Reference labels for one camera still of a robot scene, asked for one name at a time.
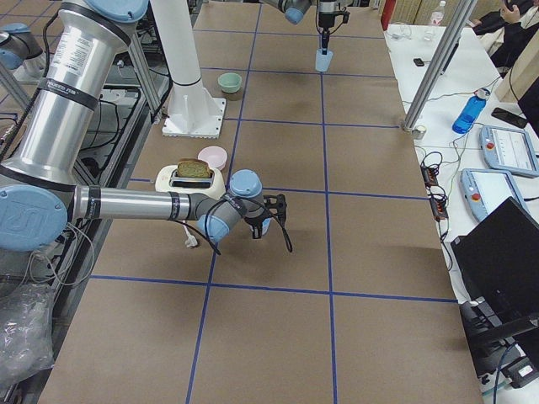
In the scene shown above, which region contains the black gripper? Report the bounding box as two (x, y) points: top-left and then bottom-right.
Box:
(243, 194), (287, 240)

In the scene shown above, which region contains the light blue cup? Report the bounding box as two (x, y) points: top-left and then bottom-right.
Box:
(261, 218), (271, 236)
(315, 48), (334, 72)

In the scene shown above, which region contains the white toaster plug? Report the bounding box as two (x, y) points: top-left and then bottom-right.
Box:
(184, 234), (199, 248)

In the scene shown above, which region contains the pink bowl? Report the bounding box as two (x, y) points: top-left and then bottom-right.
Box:
(197, 146), (228, 170)

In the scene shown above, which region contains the toast slice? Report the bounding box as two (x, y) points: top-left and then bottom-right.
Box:
(176, 158), (212, 178)

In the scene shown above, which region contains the cream toaster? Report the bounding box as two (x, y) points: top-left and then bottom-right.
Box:
(155, 165), (226, 199)

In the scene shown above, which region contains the green bowl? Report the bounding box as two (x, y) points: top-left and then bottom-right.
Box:
(217, 72), (243, 93)

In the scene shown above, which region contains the blue water bottle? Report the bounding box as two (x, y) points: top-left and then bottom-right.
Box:
(451, 88), (490, 134)

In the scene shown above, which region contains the seated person in black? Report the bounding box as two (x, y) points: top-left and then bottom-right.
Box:
(472, 1), (538, 77)

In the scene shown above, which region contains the black smartphone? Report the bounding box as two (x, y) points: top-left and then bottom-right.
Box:
(491, 107), (528, 129)

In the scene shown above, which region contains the teach pendant far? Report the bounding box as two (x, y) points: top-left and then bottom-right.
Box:
(479, 125), (538, 178)

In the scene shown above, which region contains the teach pendant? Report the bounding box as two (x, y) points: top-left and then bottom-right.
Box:
(479, 125), (538, 178)
(460, 168), (528, 221)

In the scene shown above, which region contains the teach pendant near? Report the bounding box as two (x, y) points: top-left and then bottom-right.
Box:
(460, 168), (528, 221)

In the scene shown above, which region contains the black laptop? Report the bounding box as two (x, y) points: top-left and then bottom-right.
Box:
(451, 197), (538, 333)

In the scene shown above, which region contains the clear plastic bag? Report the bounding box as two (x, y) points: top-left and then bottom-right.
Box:
(1, 284), (55, 388)

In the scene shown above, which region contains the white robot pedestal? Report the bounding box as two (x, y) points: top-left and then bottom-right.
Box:
(150, 0), (227, 139)

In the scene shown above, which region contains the aluminium frame post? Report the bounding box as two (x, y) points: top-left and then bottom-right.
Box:
(401, 0), (478, 133)

